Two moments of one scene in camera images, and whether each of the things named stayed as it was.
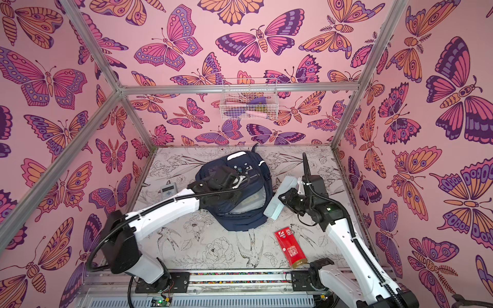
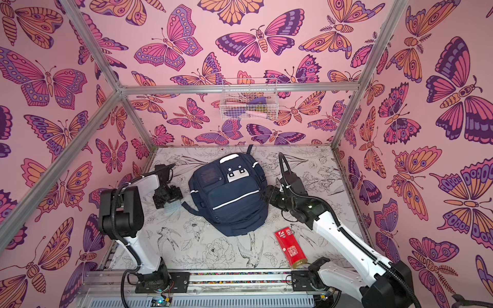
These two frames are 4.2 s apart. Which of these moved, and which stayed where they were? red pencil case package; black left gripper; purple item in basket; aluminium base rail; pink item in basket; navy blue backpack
Moved: black left gripper; navy blue backpack
Stayed: red pencil case package; purple item in basket; aluminium base rail; pink item in basket
